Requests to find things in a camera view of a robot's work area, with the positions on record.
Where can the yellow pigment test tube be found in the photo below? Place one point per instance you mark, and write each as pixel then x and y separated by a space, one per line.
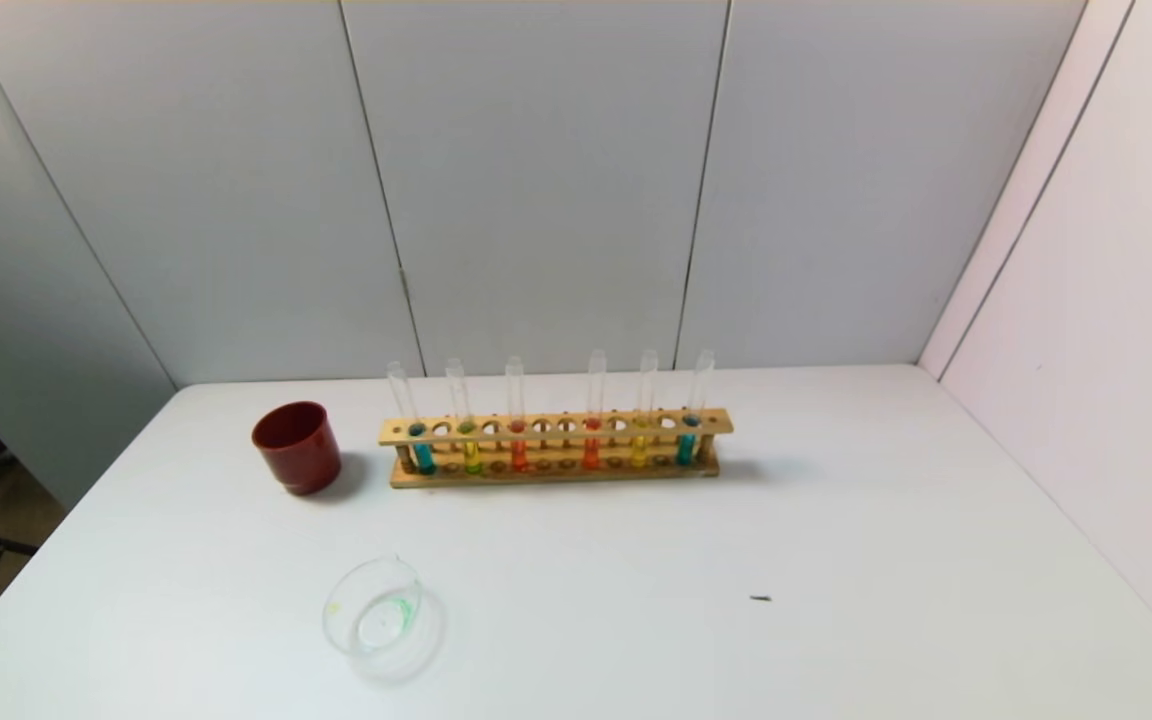
pixel 639 452

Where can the dark red plastic cup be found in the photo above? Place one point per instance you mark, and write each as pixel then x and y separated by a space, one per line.
pixel 296 455

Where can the blue pigment test tube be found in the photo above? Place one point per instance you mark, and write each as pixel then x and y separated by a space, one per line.
pixel 686 450
pixel 423 458

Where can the wooden test tube rack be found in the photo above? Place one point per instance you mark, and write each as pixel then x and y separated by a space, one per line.
pixel 556 436

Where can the orange pigment test tube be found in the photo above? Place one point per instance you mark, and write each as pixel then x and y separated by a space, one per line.
pixel 518 456
pixel 592 455

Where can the yellow-green pigment test tube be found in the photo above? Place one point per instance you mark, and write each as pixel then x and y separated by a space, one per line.
pixel 473 458

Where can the clear glass beaker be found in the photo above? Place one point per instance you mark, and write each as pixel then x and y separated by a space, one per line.
pixel 381 625

